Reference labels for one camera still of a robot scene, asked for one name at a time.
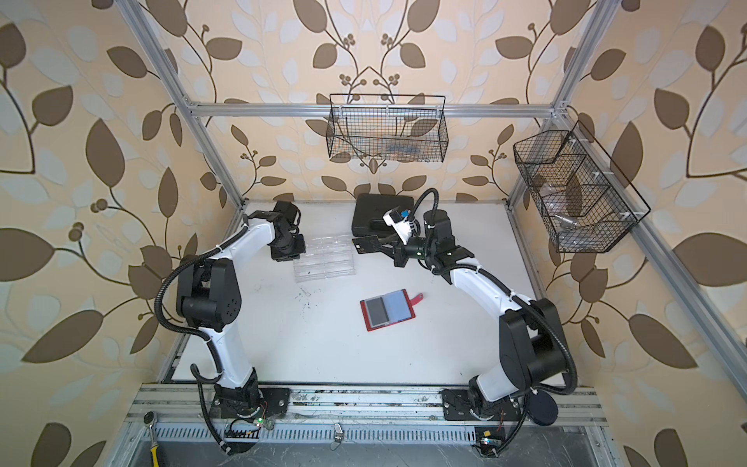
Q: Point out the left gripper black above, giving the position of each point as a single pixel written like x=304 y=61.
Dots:
x=299 y=239

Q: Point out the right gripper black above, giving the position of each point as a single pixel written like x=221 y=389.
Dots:
x=398 y=252

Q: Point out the clear plastic organizer box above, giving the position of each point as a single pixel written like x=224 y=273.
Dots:
x=325 y=257

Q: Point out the red leather card holder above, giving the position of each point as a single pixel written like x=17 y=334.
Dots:
x=399 y=305

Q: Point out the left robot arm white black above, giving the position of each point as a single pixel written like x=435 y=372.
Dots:
x=209 y=297

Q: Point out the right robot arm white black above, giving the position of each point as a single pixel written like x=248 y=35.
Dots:
x=533 y=352

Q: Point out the black plastic tool case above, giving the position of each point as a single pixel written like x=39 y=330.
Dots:
x=369 y=211

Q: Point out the dark round disc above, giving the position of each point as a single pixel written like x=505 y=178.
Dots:
x=542 y=408

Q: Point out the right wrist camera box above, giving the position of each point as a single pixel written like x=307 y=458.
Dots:
x=438 y=228

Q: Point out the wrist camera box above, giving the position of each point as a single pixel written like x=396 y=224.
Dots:
x=289 y=212
x=438 y=228

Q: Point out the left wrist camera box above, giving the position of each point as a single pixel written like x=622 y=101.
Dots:
x=289 y=212

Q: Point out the black wire basket back wall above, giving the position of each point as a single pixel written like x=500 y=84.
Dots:
x=387 y=127

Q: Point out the black wire basket wall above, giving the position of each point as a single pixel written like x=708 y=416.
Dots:
x=387 y=127
x=585 y=200

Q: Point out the black wire basket right wall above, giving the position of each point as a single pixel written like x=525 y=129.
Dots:
x=585 y=200

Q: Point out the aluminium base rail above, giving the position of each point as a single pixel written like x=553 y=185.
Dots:
x=311 y=414

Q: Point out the yellow handled ratchet tool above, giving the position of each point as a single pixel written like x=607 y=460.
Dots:
x=153 y=441

